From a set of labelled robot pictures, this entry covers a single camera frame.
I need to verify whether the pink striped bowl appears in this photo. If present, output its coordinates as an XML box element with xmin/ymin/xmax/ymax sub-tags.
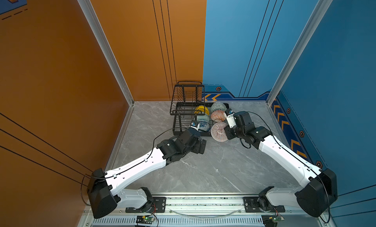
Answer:
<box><xmin>211</xmin><ymin>122</ymin><xmax>228</xmax><ymax>142</ymax></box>

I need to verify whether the blue white floral bowl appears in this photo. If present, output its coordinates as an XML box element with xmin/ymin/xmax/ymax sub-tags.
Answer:
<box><xmin>198</xmin><ymin>121</ymin><xmax>211</xmax><ymax>132</ymax></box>

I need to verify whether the grey-green patterned bowl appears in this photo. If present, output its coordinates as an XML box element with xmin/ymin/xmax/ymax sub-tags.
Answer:
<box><xmin>211</xmin><ymin>101</ymin><xmax>227</xmax><ymax>112</ymax></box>

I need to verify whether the yellow bowl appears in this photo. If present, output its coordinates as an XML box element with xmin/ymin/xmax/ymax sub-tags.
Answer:
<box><xmin>194</xmin><ymin>105</ymin><xmax>210</xmax><ymax>116</ymax></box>

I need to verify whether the mint green bowl red rim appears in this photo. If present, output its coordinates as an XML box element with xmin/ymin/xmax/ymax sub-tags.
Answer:
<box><xmin>196</xmin><ymin>114</ymin><xmax>210</xmax><ymax>123</ymax></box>

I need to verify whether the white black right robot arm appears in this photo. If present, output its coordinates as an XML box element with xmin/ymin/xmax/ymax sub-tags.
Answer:
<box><xmin>224</xmin><ymin>109</ymin><xmax>338</xmax><ymax>217</ymax></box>

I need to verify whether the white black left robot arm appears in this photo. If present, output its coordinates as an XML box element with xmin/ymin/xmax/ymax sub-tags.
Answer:
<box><xmin>87</xmin><ymin>128</ymin><xmax>207</xmax><ymax>219</ymax></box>

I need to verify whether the green circuit board left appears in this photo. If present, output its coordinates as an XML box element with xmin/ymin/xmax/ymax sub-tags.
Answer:
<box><xmin>135</xmin><ymin>215</ymin><xmax>157</xmax><ymax>227</ymax></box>

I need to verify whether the green circuit board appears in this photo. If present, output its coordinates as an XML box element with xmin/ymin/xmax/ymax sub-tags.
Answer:
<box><xmin>135</xmin><ymin>215</ymin><xmax>157</xmax><ymax>227</ymax></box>
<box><xmin>262</xmin><ymin>215</ymin><xmax>285</xmax><ymax>227</ymax></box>

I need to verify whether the green circuit board right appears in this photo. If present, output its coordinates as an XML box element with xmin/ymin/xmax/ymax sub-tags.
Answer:
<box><xmin>262</xmin><ymin>215</ymin><xmax>285</xmax><ymax>227</ymax></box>

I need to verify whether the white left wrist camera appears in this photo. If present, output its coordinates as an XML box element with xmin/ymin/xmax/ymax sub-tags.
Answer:
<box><xmin>190</xmin><ymin>120</ymin><xmax>200</xmax><ymax>131</ymax></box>

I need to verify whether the black wire dish rack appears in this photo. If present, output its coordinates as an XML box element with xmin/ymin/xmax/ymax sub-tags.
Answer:
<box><xmin>170</xmin><ymin>81</ymin><xmax>215</xmax><ymax>136</ymax></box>

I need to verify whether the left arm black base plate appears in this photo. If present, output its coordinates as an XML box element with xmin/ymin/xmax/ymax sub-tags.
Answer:
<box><xmin>125</xmin><ymin>197</ymin><xmax>166</xmax><ymax>213</ymax></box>

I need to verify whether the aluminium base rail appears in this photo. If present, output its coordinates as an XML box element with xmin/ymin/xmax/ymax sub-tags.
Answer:
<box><xmin>78</xmin><ymin>193</ymin><xmax>336</xmax><ymax>227</ymax></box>

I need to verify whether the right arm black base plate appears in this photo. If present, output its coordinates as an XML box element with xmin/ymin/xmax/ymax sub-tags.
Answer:
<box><xmin>243</xmin><ymin>196</ymin><xmax>286</xmax><ymax>213</ymax></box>

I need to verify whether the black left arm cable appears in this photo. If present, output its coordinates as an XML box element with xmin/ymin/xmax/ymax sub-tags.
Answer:
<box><xmin>80</xmin><ymin>173</ymin><xmax>102</xmax><ymax>206</ymax></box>

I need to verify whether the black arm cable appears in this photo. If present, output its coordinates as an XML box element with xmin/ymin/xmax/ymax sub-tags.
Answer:
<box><xmin>80</xmin><ymin>173</ymin><xmax>102</xmax><ymax>206</ymax></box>
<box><xmin>239</xmin><ymin>110</ymin><xmax>331</xmax><ymax>225</ymax></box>

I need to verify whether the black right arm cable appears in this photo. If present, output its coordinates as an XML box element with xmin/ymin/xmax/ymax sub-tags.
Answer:
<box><xmin>239</xmin><ymin>110</ymin><xmax>331</xmax><ymax>225</ymax></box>

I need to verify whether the aluminium corner post right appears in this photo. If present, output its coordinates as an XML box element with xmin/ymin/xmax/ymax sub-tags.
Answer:
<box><xmin>266</xmin><ymin>0</ymin><xmax>333</xmax><ymax>106</ymax></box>

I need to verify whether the aluminium corner post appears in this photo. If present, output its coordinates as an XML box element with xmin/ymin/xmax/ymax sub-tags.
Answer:
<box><xmin>77</xmin><ymin>0</ymin><xmax>134</xmax><ymax>106</ymax></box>
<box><xmin>266</xmin><ymin>0</ymin><xmax>333</xmax><ymax>106</ymax></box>

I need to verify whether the aluminium corner post left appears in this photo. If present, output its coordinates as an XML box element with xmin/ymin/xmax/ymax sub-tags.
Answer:
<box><xmin>77</xmin><ymin>0</ymin><xmax>134</xmax><ymax>106</ymax></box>

